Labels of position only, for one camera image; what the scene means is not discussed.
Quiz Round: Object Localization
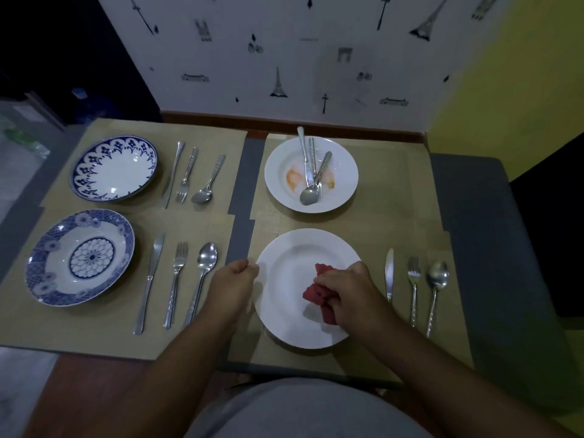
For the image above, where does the person's left hand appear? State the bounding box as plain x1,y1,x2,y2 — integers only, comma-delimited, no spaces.
206,259,260,335

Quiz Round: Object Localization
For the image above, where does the person's right hand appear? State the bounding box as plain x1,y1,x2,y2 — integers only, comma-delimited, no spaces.
313,261,398,345

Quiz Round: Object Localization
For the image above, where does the steel spoon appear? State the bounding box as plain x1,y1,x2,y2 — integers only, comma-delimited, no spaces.
299,151,333,207
182,242,220,329
190,153,227,206
425,259,451,339

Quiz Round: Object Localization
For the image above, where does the red cleaning cloth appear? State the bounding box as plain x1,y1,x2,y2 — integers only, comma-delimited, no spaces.
302,263,349,326

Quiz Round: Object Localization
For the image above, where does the steel knife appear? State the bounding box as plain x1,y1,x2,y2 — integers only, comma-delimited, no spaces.
296,126,315,189
133,232,167,336
384,248,395,304
161,141,186,210

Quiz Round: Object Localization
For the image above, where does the white plate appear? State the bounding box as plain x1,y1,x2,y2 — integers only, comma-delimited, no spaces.
263,135,360,215
253,228,364,351

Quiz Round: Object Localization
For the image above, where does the steel fork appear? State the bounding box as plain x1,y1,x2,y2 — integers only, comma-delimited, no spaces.
162,242,190,331
308,137,321,189
175,147,200,204
406,256,422,329

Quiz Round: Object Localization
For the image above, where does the blue geometric rim plate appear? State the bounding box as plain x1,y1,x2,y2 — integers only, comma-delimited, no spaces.
24,208,136,308

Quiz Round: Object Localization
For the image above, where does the blue floral rim plate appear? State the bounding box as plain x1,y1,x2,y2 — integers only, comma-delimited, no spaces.
69,135,159,203

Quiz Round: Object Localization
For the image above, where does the person's left forearm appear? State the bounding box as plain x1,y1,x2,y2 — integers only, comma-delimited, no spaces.
105,314,243,438

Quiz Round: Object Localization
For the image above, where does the person's right forearm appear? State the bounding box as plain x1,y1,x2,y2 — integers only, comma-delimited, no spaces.
364,319,575,438

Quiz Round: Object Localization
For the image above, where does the person's grey shirt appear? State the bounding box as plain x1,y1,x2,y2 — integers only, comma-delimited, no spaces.
184,377,435,438

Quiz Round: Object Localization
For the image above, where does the beige woven placemat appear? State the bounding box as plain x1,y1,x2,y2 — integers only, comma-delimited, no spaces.
40,118,249,220
0,207,236,361
249,133,443,234
228,218,476,384

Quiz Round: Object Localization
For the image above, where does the brown wooden baseboard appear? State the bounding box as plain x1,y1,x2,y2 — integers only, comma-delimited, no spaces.
159,110,431,145

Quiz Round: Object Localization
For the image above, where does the brown wooden seat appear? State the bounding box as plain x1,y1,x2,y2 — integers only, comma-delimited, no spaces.
21,353,156,438

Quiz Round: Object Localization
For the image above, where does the black furniture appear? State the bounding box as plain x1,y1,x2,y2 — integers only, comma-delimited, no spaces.
509,131,584,321

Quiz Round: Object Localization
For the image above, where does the blue water jug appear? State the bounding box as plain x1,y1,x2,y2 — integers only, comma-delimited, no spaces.
71,88,119,125

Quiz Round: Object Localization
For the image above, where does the green label plastic bottle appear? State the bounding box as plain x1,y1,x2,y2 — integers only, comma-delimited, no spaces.
0,114,52,159

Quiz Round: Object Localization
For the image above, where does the silver water dispenser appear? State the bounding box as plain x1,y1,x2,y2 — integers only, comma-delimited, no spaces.
0,91,66,133

